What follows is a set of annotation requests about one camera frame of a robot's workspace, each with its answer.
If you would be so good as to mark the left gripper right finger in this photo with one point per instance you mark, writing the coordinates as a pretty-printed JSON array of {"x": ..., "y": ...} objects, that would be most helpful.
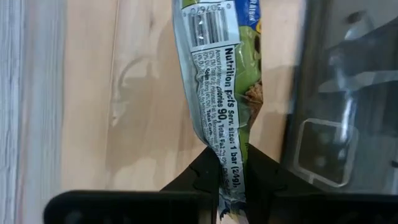
[{"x": 280, "y": 205}]

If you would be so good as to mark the green oatmeal raisin granola bar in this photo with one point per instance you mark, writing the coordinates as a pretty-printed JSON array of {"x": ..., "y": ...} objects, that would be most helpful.
[{"x": 217, "y": 77}]

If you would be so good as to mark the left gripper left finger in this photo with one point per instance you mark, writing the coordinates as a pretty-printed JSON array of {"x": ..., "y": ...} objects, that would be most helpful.
[{"x": 186, "y": 205}]

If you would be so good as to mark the clear plastic bin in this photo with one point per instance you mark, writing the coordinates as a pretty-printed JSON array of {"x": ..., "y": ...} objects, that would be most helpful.
[{"x": 342, "y": 93}]

